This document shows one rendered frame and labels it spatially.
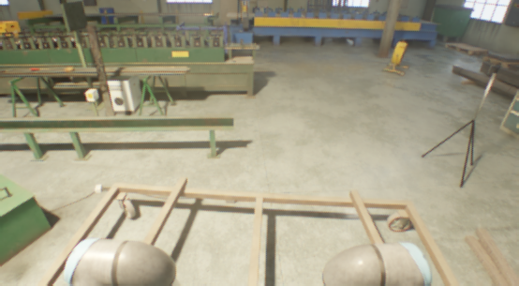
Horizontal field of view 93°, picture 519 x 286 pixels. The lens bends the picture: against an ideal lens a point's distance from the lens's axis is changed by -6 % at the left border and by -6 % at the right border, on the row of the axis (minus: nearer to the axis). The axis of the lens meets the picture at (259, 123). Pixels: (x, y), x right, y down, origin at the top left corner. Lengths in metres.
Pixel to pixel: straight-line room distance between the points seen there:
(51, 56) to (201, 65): 2.52
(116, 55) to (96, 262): 4.42
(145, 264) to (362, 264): 0.55
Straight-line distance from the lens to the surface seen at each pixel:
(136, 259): 0.79
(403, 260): 0.82
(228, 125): 3.05
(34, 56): 5.75
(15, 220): 2.76
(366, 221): 2.19
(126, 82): 4.38
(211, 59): 4.65
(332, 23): 9.42
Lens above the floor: 1.89
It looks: 29 degrees down
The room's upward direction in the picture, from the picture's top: 2 degrees clockwise
